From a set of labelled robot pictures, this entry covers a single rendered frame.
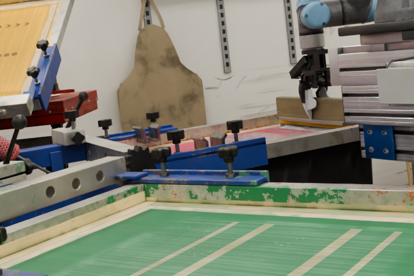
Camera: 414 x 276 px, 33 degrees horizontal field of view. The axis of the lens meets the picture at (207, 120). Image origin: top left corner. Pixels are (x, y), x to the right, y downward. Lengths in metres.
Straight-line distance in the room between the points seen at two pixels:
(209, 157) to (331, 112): 0.54
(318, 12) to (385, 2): 0.48
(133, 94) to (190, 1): 0.67
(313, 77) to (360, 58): 0.53
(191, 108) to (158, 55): 0.38
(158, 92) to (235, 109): 0.54
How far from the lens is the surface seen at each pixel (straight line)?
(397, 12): 1.53
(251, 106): 4.37
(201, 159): 1.66
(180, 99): 4.08
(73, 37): 3.94
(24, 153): 1.81
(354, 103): 1.64
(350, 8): 2.04
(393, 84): 1.39
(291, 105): 2.27
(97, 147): 1.74
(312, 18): 2.00
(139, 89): 3.98
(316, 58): 2.11
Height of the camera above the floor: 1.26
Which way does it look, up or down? 6 degrees down
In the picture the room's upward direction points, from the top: 7 degrees counter-clockwise
